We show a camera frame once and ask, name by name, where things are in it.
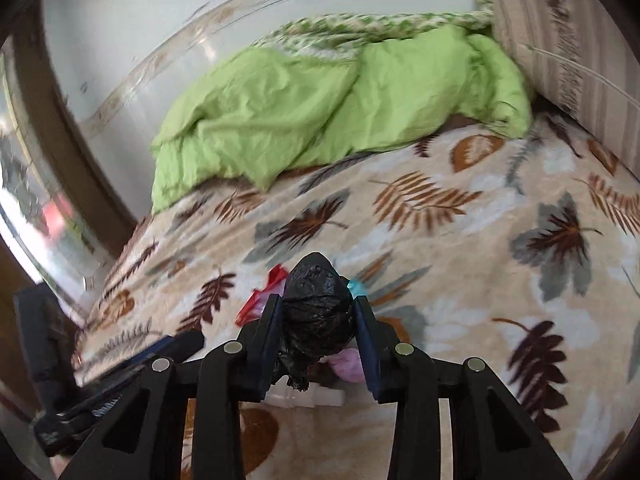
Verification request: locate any leaf print blanket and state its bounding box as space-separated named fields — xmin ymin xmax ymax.
xmin=70 ymin=110 xmax=640 ymax=480

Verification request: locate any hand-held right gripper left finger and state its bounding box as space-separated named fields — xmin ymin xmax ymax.
xmin=59 ymin=292 xmax=283 ymax=480

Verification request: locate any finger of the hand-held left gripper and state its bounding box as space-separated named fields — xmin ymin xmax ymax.
xmin=56 ymin=364 xmax=152 ymax=425
xmin=77 ymin=329 xmax=206 ymax=387

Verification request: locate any pink wrapper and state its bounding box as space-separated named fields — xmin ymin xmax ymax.
xmin=325 ymin=347 xmax=362 ymax=383

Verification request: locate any wooden framed mirror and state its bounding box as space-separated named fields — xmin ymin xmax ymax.
xmin=0 ymin=5 xmax=136 ymax=311

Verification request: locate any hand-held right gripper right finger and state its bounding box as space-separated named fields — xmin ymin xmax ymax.
xmin=351 ymin=295 xmax=573 ymax=480

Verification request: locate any black plastic bag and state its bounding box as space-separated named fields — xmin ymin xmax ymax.
xmin=274 ymin=252 xmax=357 ymax=392

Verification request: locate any plain green quilt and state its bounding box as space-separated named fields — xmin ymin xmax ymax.
xmin=150 ymin=22 xmax=533 ymax=216

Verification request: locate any striped floral cushion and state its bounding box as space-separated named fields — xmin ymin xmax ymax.
xmin=487 ymin=0 xmax=640 ymax=181

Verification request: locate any green patterned quilt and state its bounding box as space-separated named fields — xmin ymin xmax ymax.
xmin=250 ymin=0 xmax=496 ymax=61

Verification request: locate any red packet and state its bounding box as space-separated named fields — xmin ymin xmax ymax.
xmin=236 ymin=264 xmax=291 ymax=328

